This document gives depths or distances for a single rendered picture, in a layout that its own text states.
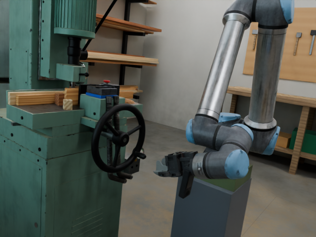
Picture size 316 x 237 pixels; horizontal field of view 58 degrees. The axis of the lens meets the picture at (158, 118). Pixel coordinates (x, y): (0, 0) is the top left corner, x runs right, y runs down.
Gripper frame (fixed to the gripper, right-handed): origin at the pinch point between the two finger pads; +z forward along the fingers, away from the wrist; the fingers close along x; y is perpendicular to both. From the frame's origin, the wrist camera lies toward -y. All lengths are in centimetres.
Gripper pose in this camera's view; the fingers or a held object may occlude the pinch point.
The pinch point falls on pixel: (156, 172)
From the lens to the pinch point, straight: 114.9
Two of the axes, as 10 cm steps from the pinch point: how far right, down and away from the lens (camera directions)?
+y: -1.8, -9.8, 0.1
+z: -7.5, 1.4, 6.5
